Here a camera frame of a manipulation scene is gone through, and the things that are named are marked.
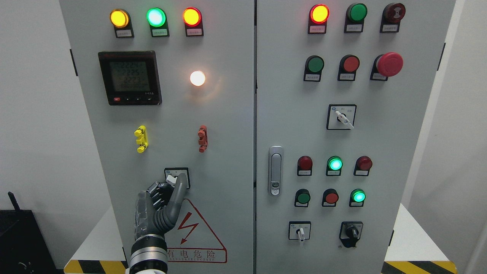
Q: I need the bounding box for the dark red indicator right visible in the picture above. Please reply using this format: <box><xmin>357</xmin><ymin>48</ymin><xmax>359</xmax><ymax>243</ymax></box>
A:
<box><xmin>353</xmin><ymin>156</ymin><xmax>373</xmax><ymax>177</ymax></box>

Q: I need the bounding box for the dark red buzzer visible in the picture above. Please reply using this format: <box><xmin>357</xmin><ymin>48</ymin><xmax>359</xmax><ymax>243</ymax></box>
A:
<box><xmin>380</xmin><ymin>2</ymin><xmax>406</xmax><ymax>33</ymax></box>

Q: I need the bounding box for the red high voltage warning sticker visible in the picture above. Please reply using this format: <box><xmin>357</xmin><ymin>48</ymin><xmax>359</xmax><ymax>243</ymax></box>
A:
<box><xmin>165</xmin><ymin>198</ymin><xmax>228</xmax><ymax>263</ymax></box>

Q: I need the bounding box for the green lit push button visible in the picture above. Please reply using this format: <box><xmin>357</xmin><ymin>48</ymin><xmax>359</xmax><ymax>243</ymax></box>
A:
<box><xmin>349</xmin><ymin>189</ymin><xmax>366</xmax><ymax>207</ymax></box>

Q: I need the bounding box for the white rotary light switch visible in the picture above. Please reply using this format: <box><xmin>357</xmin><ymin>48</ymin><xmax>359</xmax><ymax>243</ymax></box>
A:
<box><xmin>164</xmin><ymin>167</ymin><xmax>190</xmax><ymax>189</ymax></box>

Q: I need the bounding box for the right grey cabinet door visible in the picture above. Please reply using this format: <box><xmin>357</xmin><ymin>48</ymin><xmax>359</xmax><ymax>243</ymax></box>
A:
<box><xmin>256</xmin><ymin>0</ymin><xmax>455</xmax><ymax>274</ymax></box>

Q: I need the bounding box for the white selector switch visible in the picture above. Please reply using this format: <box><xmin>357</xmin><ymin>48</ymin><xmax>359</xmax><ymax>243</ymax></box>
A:
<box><xmin>288</xmin><ymin>221</ymin><xmax>312</xmax><ymax>242</ymax></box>
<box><xmin>326</xmin><ymin>104</ymin><xmax>358</xmax><ymax>130</ymax></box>

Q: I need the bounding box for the silver door handle lock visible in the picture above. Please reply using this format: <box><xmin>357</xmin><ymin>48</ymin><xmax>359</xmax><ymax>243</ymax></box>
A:
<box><xmin>268</xmin><ymin>146</ymin><xmax>283</xmax><ymax>196</ymax></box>

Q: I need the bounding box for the red push button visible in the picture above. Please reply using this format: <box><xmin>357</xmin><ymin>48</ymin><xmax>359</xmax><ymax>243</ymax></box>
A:
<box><xmin>337</xmin><ymin>54</ymin><xmax>360</xmax><ymax>81</ymax></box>
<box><xmin>321</xmin><ymin>188</ymin><xmax>339</xmax><ymax>207</ymax></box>

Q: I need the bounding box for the green lit indicator middle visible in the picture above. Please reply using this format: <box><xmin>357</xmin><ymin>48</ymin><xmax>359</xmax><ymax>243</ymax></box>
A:
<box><xmin>326</xmin><ymin>156</ymin><xmax>343</xmax><ymax>176</ymax></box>

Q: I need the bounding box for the black digital power meter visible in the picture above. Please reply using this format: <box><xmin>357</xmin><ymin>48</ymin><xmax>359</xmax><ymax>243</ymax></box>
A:
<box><xmin>98</xmin><ymin>50</ymin><xmax>163</xmax><ymax>106</ymax></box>

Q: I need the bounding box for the left grey cabinet door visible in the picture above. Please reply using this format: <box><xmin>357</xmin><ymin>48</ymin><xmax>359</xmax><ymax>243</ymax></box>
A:
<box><xmin>60</xmin><ymin>0</ymin><xmax>254</xmax><ymax>274</ymax></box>

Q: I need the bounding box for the black box with antenna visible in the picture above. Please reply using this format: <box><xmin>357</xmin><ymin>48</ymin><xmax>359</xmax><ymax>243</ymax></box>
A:
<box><xmin>0</xmin><ymin>191</ymin><xmax>58</xmax><ymax>274</ymax></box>

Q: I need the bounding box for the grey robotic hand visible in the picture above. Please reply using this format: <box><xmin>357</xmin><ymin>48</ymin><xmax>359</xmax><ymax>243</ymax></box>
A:
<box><xmin>134</xmin><ymin>174</ymin><xmax>189</xmax><ymax>240</ymax></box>

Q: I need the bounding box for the green push button lower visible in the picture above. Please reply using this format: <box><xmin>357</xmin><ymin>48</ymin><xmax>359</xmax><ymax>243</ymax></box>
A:
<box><xmin>294</xmin><ymin>189</ymin><xmax>311</xmax><ymax>207</ymax></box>

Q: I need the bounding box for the red push button upper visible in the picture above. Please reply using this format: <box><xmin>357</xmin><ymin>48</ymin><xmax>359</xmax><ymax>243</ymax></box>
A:
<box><xmin>337</xmin><ymin>54</ymin><xmax>360</xmax><ymax>81</ymax></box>

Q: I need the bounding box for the red lit indicator right door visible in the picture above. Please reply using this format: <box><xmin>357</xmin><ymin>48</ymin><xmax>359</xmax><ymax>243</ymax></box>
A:
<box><xmin>307</xmin><ymin>4</ymin><xmax>330</xmax><ymax>35</ymax></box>

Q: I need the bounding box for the red indicator light top left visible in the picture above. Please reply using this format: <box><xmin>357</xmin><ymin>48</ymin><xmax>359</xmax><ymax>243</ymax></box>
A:
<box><xmin>182</xmin><ymin>6</ymin><xmax>204</xmax><ymax>37</ymax></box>

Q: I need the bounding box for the grey cabinet door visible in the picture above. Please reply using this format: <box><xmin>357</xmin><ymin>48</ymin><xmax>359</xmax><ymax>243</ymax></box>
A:
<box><xmin>256</xmin><ymin>0</ymin><xmax>455</xmax><ymax>274</ymax></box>
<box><xmin>60</xmin><ymin>0</ymin><xmax>254</xmax><ymax>274</ymax></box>

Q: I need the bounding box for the green indicator light top left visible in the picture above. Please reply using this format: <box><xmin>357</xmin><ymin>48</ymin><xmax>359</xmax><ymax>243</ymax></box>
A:
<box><xmin>146</xmin><ymin>7</ymin><xmax>169</xmax><ymax>37</ymax></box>

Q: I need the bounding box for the green unlit indicator top right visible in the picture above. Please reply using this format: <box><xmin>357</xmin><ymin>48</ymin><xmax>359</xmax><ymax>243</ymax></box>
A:
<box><xmin>344</xmin><ymin>2</ymin><xmax>368</xmax><ymax>33</ymax></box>

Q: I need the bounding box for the green push button upper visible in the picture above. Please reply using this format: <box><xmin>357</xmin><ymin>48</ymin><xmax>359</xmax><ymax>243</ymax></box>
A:
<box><xmin>303</xmin><ymin>55</ymin><xmax>324</xmax><ymax>83</ymax></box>

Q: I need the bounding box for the yellow indicator light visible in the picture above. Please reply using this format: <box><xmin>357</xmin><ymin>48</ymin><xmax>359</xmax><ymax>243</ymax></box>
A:
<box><xmin>110</xmin><ymin>9</ymin><xmax>134</xmax><ymax>38</ymax></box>

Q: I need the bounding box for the white platform with hazard stripes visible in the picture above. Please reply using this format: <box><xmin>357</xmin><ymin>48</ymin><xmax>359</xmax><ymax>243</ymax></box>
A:
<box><xmin>63</xmin><ymin>205</ymin><xmax>458</xmax><ymax>274</ymax></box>

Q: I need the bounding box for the yellow terminal clip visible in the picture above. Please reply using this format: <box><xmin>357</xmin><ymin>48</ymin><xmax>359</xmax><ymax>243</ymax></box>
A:
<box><xmin>134</xmin><ymin>125</ymin><xmax>148</xmax><ymax>154</ymax></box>

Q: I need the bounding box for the clear small lamp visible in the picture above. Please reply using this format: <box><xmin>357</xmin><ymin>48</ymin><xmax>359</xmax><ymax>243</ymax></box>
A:
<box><xmin>189</xmin><ymin>70</ymin><xmax>206</xmax><ymax>87</ymax></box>

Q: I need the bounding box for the dark red indicator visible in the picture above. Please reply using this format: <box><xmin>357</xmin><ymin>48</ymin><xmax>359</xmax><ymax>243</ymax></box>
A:
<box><xmin>297</xmin><ymin>156</ymin><xmax>313</xmax><ymax>176</ymax></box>
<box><xmin>353</xmin><ymin>156</ymin><xmax>373</xmax><ymax>177</ymax></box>

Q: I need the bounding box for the black knob selector switch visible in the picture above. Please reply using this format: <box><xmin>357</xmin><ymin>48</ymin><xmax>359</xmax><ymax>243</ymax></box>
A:
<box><xmin>339</xmin><ymin>221</ymin><xmax>363</xmax><ymax>248</ymax></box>

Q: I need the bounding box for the red emergency stop button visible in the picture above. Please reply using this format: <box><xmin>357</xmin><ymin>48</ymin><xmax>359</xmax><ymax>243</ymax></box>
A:
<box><xmin>370</xmin><ymin>52</ymin><xmax>404</xmax><ymax>81</ymax></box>

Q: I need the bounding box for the dark red indicator left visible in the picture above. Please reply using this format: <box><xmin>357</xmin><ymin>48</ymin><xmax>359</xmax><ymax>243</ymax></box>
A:
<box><xmin>297</xmin><ymin>156</ymin><xmax>313</xmax><ymax>176</ymax></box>

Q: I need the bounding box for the red terminal clip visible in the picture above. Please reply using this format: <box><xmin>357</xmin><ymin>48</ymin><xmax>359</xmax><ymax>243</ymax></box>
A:
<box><xmin>197</xmin><ymin>125</ymin><xmax>208</xmax><ymax>153</ymax></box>

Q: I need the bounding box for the red push button lower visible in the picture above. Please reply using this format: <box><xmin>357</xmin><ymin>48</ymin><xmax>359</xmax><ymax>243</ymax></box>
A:
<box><xmin>321</xmin><ymin>188</ymin><xmax>339</xmax><ymax>207</ymax></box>

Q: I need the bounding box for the white selector switch lower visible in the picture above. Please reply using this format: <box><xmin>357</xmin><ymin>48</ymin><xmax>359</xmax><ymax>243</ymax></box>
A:
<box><xmin>288</xmin><ymin>221</ymin><xmax>312</xmax><ymax>242</ymax></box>

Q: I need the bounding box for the white selector switch upper right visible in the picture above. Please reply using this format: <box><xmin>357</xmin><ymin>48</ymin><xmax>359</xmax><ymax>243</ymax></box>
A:
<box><xmin>326</xmin><ymin>104</ymin><xmax>358</xmax><ymax>130</ymax></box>

